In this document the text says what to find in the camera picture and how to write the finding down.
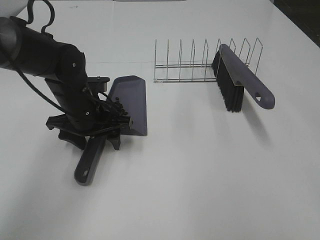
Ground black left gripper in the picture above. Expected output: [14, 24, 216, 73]
[44, 78, 131, 151]

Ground pile of coffee beans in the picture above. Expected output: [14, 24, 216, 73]
[113, 97, 128, 116]

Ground purple plastic dustpan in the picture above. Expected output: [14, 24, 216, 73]
[74, 75, 148, 186]

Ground purple brush black bristles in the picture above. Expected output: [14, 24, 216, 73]
[211, 43, 275, 113]

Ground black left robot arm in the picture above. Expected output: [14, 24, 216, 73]
[0, 16, 132, 150]

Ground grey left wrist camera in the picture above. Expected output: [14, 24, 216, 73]
[87, 76, 110, 95]

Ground chrome wire dish rack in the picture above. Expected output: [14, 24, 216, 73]
[153, 37, 264, 83]

